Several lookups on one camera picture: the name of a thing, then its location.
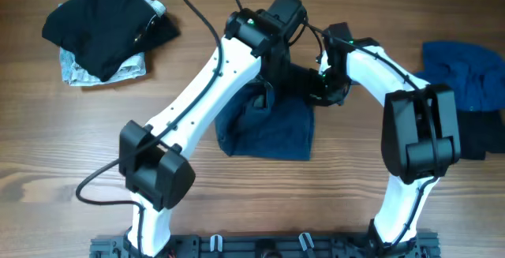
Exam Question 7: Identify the black garment with print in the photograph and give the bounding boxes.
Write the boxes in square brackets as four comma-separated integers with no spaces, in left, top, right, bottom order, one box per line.
[457,110,504,160]

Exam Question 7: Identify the white grey folded garment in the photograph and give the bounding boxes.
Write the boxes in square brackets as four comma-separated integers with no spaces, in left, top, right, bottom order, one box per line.
[59,0,166,87]

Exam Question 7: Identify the black folded garment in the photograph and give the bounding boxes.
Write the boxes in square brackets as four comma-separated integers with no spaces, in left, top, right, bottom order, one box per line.
[42,0,180,82]

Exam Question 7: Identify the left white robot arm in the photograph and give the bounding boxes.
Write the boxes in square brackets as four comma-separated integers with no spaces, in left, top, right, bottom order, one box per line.
[118,0,306,257]

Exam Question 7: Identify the black mounting rail base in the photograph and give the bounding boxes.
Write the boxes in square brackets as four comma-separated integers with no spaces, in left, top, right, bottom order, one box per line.
[89,232,441,258]

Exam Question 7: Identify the blue crumpled garment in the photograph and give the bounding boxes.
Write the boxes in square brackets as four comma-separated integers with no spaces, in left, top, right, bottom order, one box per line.
[416,41,504,112]

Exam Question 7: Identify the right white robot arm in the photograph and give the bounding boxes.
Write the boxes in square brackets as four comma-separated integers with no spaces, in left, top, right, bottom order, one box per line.
[311,23,461,255]

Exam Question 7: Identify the dark blue shorts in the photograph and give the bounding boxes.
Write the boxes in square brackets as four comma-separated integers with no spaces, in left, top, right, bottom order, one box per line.
[215,82,314,161]

